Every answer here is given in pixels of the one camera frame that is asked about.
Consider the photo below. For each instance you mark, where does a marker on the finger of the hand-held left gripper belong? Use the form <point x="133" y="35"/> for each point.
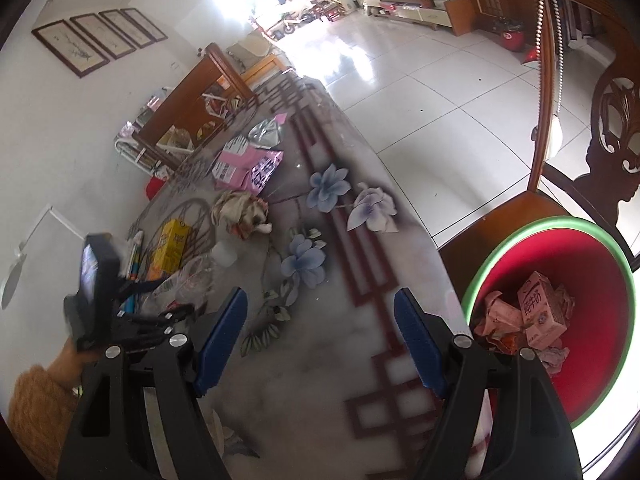
<point x="142" y="286"/>
<point x="170" y="316"/>

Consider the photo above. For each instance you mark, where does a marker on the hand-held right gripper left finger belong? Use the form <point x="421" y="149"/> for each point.
<point x="222" y="340"/>

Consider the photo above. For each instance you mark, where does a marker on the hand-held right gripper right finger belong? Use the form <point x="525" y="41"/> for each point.
<point x="420" y="350"/>

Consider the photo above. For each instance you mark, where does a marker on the clear plastic bottle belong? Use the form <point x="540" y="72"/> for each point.
<point x="195" y="280"/>

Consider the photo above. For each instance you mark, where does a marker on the crushed pink carton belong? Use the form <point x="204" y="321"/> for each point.
<point x="497" y="315"/>

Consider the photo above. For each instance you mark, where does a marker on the orange snack wrapper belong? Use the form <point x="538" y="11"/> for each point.
<point x="507" y="342"/>

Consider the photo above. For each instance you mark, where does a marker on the pink milk carton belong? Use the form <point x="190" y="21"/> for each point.
<point x="542" y="310"/>

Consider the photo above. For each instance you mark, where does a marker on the pink tissue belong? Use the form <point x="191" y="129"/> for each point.
<point x="552" y="360"/>

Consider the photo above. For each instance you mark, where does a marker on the red bucket with green rim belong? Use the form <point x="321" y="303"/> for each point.
<point x="600" y="285"/>

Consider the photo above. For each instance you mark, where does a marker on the colourful printed tube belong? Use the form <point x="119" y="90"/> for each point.
<point x="136" y="255"/>

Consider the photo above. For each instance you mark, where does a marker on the yellow drink carton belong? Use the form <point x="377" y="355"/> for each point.
<point x="170" y="247"/>

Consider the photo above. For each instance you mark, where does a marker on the white metal shelf rack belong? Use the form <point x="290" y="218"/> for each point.
<point x="135" y="140"/>

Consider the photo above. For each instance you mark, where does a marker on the pink printed packet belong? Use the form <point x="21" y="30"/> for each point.
<point x="240" y="165"/>

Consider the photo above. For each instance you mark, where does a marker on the plain back wooden chair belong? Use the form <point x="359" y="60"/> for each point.
<point x="185" y="100"/>

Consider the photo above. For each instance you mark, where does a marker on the silver foil bag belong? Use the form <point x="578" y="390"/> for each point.
<point x="266" y="132"/>

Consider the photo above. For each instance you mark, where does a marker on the light wooden chair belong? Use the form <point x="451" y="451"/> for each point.
<point x="265" y="67"/>

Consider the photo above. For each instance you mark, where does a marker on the small tricycle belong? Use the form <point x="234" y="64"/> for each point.
<point x="292" y="22"/>

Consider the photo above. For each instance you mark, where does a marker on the low television cabinet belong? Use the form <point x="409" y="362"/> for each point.
<point x="440" y="10"/>

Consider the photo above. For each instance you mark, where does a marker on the carved back wooden chair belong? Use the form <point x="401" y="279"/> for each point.
<point x="550" y="35"/>

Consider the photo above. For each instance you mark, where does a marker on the framed wall picture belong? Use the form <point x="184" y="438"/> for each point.
<point x="126" y="29"/>
<point x="145" y="24"/>
<point x="104" y="36"/>
<point x="72" y="49"/>

